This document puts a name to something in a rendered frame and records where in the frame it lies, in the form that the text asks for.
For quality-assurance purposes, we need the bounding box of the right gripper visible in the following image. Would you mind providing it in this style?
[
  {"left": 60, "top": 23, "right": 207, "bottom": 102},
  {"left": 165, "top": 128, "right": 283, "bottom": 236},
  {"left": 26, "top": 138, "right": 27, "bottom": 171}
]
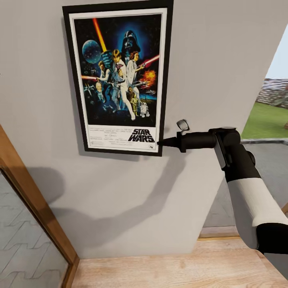
[{"left": 157, "top": 132, "right": 203, "bottom": 153}]

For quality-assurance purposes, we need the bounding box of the poster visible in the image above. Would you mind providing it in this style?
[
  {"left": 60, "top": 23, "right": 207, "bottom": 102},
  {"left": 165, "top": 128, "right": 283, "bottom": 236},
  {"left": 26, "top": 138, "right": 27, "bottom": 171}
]
[{"left": 62, "top": 0, "right": 174, "bottom": 157}]

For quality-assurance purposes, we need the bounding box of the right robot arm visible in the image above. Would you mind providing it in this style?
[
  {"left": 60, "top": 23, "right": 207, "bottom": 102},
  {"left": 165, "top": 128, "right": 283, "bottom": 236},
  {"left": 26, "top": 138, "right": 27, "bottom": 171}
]
[{"left": 157, "top": 119, "right": 288, "bottom": 280}]

